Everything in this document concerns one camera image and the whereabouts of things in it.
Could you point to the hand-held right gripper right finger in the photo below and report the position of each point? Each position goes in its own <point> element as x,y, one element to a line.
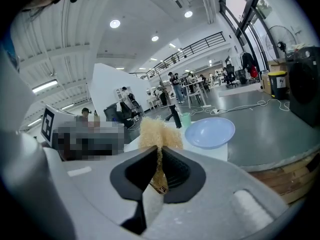
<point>212,196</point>

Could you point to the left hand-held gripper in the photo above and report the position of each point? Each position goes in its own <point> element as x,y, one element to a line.
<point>48,125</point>

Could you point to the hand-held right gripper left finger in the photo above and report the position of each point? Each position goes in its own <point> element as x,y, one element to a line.
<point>100,184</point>

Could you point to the big blue plate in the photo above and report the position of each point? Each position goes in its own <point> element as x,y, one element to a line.
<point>210,134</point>

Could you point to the yellow sponge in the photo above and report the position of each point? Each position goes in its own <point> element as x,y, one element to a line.
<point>152,134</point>

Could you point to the ceiling tube light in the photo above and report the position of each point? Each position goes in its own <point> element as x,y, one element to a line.
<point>45,86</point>

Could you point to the black office chair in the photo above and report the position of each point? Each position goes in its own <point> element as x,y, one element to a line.
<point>231,75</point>
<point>120,112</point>

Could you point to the wooden slat platform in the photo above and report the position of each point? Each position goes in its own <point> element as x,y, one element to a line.
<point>287,179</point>

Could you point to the green plastic cup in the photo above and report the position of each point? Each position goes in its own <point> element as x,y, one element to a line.
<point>186,120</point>

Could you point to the person's teal printed shirt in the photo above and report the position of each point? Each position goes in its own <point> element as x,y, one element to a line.
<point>10,51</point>

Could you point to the black faucet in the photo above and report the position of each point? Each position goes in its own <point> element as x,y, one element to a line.
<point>178,120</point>

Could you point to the white power strip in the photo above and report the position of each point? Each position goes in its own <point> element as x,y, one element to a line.
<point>215,111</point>

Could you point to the white dressing table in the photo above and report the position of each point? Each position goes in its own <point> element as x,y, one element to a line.
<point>153,100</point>

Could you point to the oval mirror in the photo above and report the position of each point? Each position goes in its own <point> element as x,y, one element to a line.
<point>148,92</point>

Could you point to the wooden coat stand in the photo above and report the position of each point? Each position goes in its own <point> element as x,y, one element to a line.
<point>162,89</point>

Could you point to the round ceiling light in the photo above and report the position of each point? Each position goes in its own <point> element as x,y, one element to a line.
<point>188,14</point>
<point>115,23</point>
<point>155,38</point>

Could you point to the brown cardboard box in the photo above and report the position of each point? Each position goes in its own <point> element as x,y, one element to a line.
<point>266,84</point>
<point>276,64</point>

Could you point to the black bin with yellow lid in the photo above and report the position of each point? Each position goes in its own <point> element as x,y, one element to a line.
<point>277,86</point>

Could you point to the clothes rack with garments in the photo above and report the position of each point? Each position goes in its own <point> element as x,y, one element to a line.
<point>248,64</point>

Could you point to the black washing machine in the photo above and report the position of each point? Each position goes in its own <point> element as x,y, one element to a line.
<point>305,89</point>

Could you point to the black mezzanine railing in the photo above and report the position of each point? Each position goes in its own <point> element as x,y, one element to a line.
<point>195,47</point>

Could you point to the black standing fan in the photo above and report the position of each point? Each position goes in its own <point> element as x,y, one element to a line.
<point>281,44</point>

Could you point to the black framed glass doors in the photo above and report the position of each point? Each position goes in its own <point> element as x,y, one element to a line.
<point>240,14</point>

